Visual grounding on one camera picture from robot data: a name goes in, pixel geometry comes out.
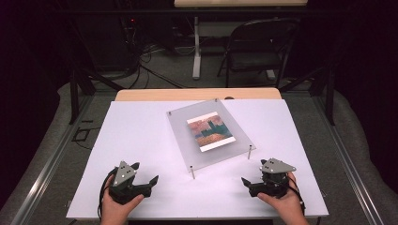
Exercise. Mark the light wooden table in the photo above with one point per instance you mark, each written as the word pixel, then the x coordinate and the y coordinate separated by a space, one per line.
pixel 175 94

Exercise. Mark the black folding chair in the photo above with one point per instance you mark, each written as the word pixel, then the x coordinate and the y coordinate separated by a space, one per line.
pixel 259 59

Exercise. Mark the white board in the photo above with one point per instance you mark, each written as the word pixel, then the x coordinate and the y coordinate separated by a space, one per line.
pixel 137 137

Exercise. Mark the wooden desk with white leg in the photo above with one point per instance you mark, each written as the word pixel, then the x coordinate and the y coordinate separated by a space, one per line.
pixel 197 56

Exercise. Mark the silver metal rail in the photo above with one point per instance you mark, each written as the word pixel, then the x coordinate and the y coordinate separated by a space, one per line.
pixel 347 168
pixel 47 168

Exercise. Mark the person's right hand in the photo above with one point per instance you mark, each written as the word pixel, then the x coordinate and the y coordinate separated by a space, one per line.
pixel 287 207

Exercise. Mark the black metal stand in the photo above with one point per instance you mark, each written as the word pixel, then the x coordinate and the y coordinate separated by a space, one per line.
pixel 74 93
pixel 329 93

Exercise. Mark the black horizontal bar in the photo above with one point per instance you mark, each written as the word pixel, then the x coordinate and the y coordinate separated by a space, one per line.
pixel 125 11

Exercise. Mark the person's left hand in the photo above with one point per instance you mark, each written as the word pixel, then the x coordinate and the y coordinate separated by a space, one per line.
pixel 114 212

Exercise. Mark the dark equipment rack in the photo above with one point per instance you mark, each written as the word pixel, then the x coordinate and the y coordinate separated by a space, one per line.
pixel 130 37

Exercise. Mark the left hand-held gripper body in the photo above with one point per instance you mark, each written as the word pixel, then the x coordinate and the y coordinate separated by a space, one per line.
pixel 125 189

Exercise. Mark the clear acrylic photo frame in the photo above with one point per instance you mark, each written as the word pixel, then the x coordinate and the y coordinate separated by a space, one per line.
pixel 184 137

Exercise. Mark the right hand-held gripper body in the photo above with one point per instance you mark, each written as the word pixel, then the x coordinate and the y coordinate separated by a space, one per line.
pixel 273 184

